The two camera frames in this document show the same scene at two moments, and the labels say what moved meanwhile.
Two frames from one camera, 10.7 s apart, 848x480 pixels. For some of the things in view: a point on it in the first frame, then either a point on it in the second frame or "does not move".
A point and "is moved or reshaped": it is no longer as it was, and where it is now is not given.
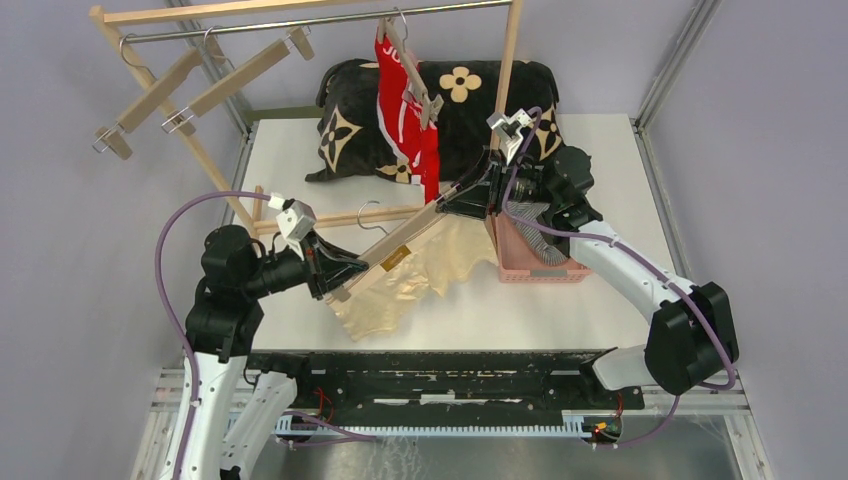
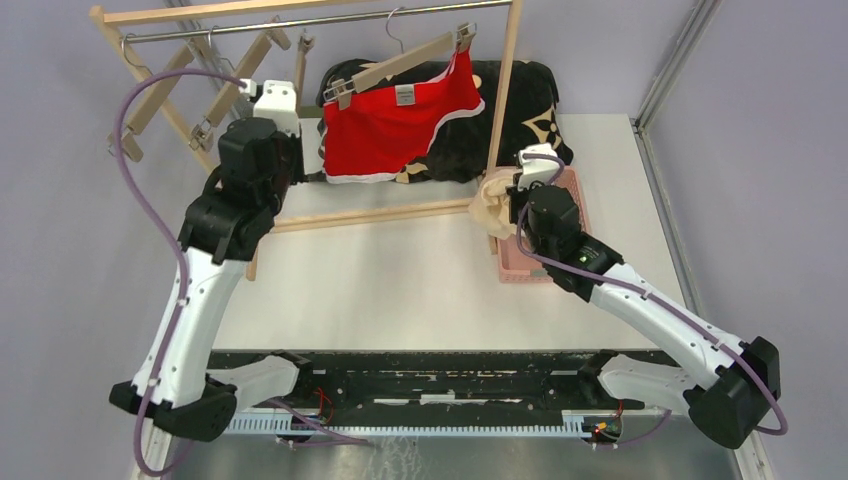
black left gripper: (316, 266) -> (294, 143)
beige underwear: (458, 246) is moved or reshaped
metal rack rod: (315, 22) does not move
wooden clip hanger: (242, 71) -> (237, 94)
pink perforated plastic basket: (517, 261) does not move
